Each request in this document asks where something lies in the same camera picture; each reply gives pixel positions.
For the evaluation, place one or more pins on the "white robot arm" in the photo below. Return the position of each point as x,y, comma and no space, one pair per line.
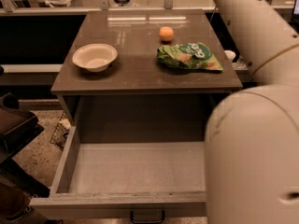
252,136

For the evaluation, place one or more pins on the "grey cabinet with top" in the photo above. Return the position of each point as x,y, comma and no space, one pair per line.
137,99

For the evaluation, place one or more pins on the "open grey top drawer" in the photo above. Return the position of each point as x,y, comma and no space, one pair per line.
109,180

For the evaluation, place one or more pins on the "green chip bag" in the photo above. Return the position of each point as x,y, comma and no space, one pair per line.
189,56

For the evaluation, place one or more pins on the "white paper bowl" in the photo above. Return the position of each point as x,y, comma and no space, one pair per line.
94,57

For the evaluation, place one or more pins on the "orange fruit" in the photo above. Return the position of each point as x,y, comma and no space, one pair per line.
166,34

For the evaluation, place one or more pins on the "white paper cup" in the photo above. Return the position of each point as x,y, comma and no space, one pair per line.
230,55

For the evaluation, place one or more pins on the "dark brown chair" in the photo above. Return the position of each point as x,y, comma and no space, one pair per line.
17,129

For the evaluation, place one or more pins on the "wire mesh basket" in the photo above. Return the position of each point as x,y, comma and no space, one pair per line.
61,132

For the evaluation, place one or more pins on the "black drawer handle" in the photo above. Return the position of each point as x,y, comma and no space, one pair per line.
147,216

